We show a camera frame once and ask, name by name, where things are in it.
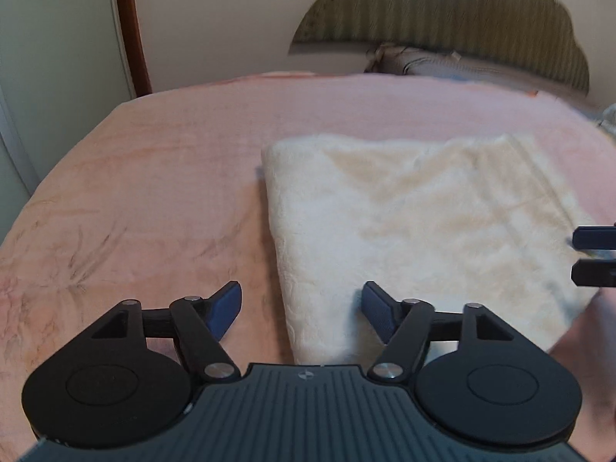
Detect cream white fleece pants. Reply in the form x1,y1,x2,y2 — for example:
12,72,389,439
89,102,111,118
262,135,594,365

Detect pink bed blanket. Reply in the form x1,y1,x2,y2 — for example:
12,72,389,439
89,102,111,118
1,73,615,461

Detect olive green padded headboard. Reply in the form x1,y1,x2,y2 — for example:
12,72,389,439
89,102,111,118
292,0,590,93

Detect floral patterned bedding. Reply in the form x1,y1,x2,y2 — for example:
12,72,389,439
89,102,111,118
365,44,615,138

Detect white wardrobe doors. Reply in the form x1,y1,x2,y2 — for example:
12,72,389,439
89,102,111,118
1,0,135,233

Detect brown wooden door frame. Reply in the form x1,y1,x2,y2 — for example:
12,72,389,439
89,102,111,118
116,0,152,97

